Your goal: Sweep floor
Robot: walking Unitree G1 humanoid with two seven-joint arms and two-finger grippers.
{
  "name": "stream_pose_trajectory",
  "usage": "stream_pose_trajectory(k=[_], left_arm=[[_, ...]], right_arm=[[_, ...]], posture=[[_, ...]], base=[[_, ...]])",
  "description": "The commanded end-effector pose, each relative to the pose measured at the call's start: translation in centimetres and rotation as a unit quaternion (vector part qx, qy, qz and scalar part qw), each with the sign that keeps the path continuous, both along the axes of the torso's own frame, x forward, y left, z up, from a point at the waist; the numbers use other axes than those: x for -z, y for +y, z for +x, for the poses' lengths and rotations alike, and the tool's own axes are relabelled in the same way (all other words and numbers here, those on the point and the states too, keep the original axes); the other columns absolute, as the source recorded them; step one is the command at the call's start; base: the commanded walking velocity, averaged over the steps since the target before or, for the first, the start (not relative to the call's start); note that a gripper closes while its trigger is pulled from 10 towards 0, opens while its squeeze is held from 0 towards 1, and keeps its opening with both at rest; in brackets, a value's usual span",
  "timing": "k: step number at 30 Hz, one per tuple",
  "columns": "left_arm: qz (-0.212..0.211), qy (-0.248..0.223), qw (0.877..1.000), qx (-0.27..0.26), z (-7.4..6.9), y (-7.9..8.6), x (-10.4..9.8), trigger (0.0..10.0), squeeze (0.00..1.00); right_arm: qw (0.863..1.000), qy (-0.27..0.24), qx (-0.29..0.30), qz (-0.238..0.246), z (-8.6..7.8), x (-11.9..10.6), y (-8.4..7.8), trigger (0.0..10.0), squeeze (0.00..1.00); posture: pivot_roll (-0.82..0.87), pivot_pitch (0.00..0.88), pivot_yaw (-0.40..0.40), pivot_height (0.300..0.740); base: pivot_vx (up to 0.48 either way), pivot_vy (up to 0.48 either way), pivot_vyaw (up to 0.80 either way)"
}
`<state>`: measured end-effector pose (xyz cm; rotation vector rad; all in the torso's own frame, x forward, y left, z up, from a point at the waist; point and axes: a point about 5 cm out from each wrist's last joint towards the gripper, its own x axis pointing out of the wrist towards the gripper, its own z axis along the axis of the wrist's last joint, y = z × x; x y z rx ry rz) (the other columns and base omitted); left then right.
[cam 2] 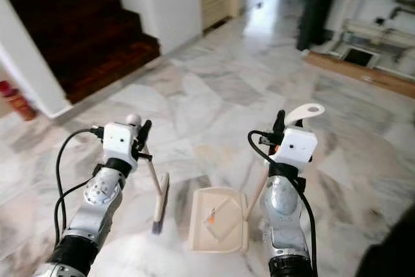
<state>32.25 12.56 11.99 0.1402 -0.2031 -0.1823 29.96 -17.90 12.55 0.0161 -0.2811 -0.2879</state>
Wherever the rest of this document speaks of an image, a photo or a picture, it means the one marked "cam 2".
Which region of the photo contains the beige long-handled dustpan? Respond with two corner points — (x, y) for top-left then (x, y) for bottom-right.
(187, 102), (326, 254)

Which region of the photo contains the wooden floor board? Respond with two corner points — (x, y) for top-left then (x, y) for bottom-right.
(303, 51), (415, 100)

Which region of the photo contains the black bin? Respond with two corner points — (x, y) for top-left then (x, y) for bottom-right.
(296, 0), (337, 53)

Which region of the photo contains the dark wooden staircase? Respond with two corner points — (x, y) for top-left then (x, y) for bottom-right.
(0, 0), (161, 104)

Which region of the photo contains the red-capped brown bottle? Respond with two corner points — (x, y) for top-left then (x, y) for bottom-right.
(0, 80), (38, 122)

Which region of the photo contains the white sewing machine table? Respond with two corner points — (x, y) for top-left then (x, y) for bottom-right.
(321, 0), (415, 70)

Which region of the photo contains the dark robot leg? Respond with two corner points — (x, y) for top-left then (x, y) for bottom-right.
(355, 207), (415, 277)

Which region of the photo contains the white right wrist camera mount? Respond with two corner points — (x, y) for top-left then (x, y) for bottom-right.
(273, 126), (318, 168)

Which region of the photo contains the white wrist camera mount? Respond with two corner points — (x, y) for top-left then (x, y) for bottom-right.
(273, 126), (318, 168)
(102, 122), (137, 173)

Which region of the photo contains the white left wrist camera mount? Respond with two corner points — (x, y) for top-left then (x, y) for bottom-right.
(102, 122), (137, 173)

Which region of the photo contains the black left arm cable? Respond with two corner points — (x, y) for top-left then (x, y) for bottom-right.
(54, 127), (106, 247)

